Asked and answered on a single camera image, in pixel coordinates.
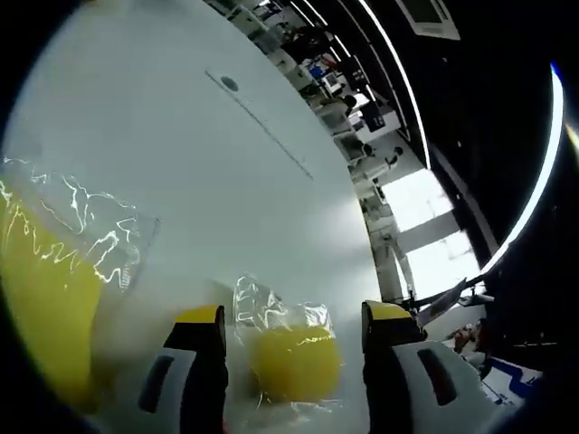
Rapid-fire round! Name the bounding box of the ceiling light strip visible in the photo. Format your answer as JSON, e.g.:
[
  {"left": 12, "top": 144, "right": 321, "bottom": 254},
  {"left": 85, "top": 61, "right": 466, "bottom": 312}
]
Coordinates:
[
  {"left": 478, "top": 61, "right": 567, "bottom": 275},
  {"left": 359, "top": 0, "right": 432, "bottom": 169}
]

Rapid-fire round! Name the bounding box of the small bagged yellow object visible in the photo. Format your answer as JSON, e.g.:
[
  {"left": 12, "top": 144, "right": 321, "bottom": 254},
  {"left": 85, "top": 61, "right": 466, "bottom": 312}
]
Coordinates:
[{"left": 231, "top": 272, "right": 347, "bottom": 415}]

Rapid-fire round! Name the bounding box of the white and blue panel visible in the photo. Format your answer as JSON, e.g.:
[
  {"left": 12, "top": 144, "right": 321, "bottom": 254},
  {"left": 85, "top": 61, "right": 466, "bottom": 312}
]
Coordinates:
[{"left": 479, "top": 356, "right": 545, "bottom": 410}]

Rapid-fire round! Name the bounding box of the dark wall monitor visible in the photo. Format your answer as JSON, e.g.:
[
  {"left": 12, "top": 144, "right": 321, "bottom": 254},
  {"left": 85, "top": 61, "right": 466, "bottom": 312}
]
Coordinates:
[{"left": 365, "top": 101, "right": 386, "bottom": 133}]

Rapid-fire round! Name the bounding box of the black chair frame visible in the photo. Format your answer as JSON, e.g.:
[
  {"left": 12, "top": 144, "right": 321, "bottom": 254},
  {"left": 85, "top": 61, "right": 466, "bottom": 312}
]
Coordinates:
[{"left": 409, "top": 276, "right": 495, "bottom": 318}]

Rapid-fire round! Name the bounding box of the ceiling air conditioner vent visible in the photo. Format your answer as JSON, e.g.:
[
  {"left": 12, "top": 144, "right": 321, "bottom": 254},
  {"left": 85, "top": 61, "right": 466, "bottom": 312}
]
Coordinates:
[{"left": 395, "top": 0, "right": 461, "bottom": 41}]

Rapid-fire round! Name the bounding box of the large bagged yellow object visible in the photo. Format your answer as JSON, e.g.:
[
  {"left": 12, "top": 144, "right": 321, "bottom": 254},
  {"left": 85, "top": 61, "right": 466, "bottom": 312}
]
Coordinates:
[{"left": 0, "top": 156, "right": 163, "bottom": 415}]

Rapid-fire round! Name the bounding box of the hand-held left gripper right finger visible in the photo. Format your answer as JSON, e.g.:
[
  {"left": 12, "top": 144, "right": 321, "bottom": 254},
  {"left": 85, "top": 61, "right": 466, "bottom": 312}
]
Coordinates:
[{"left": 360, "top": 298, "right": 495, "bottom": 434}]

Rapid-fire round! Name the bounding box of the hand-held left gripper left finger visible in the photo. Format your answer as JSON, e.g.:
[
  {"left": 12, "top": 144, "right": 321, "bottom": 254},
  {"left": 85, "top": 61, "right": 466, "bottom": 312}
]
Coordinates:
[{"left": 101, "top": 305, "right": 229, "bottom": 434}]

